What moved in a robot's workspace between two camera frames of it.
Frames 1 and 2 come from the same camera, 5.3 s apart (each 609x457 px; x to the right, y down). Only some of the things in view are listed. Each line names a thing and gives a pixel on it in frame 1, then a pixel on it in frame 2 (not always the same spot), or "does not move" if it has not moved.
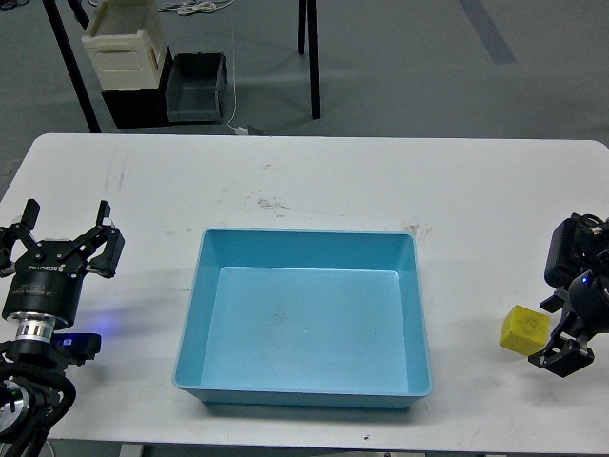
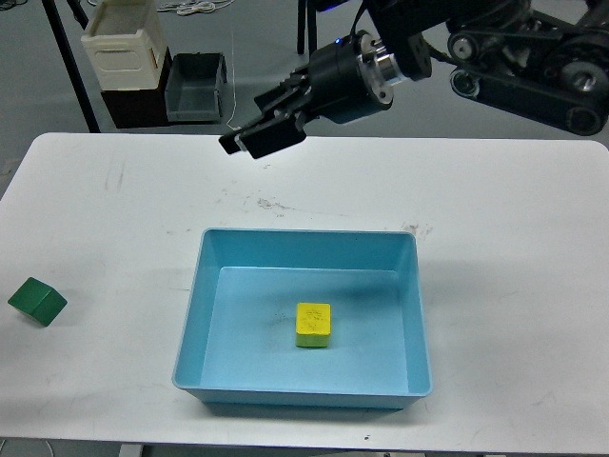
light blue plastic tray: x=305 y=318 does not move
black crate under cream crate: x=143 y=107 does not move
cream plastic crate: x=127 y=44 does not move
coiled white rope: x=200 y=7 does not move
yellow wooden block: x=524 y=330 → x=313 y=324
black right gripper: x=587 y=306 → x=348 y=79
